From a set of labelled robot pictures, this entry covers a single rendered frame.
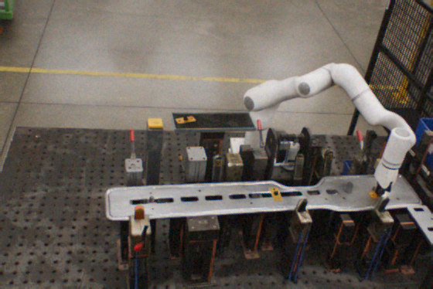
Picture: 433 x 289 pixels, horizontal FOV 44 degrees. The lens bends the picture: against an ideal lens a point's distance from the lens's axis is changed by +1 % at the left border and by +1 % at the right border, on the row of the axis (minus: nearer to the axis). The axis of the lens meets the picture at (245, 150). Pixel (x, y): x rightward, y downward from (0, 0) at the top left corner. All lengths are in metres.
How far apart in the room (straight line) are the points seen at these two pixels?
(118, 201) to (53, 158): 0.81
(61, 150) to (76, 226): 0.58
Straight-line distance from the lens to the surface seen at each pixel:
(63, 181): 2.75
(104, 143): 3.01
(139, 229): 1.97
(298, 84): 2.33
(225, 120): 2.39
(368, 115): 2.24
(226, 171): 2.30
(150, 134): 2.34
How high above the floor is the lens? 2.46
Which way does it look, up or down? 36 degrees down
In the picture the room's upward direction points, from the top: 10 degrees clockwise
